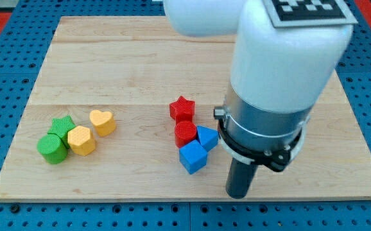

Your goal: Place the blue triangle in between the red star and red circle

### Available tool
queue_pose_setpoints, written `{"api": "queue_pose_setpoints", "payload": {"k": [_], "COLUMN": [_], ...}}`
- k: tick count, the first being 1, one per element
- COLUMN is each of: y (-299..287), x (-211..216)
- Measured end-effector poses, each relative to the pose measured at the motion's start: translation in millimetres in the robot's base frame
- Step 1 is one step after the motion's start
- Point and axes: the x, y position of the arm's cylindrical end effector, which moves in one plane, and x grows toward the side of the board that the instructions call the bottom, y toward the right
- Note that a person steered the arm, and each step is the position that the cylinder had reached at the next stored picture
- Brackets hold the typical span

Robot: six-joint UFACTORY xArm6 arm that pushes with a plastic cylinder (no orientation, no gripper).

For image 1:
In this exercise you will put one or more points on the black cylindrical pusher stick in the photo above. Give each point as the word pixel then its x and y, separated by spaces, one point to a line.
pixel 239 178

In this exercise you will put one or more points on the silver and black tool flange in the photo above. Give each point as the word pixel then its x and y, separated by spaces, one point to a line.
pixel 257 137

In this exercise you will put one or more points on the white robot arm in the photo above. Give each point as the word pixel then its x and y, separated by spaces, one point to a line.
pixel 284 55

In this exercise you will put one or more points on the blue triangle block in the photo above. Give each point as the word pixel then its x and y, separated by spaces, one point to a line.
pixel 207 137

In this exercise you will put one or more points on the red star block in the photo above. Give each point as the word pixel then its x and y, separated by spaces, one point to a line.
pixel 182 110

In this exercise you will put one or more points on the green star block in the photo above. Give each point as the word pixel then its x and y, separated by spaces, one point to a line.
pixel 61 127

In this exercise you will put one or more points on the blue cube block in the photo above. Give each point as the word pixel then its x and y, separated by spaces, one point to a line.
pixel 193 156

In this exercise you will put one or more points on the red cylinder block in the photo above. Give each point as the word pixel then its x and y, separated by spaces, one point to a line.
pixel 185 132

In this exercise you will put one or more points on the black white fiducial marker tag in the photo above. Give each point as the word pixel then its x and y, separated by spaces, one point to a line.
pixel 303 13

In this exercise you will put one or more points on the yellow heart block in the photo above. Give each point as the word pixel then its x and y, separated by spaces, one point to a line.
pixel 103 122

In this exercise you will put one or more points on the wooden board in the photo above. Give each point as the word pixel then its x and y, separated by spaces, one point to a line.
pixel 135 67

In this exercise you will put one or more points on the yellow hexagon block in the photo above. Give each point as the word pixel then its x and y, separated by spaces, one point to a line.
pixel 81 140

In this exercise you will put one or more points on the green cylinder block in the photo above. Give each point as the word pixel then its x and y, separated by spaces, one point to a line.
pixel 52 149

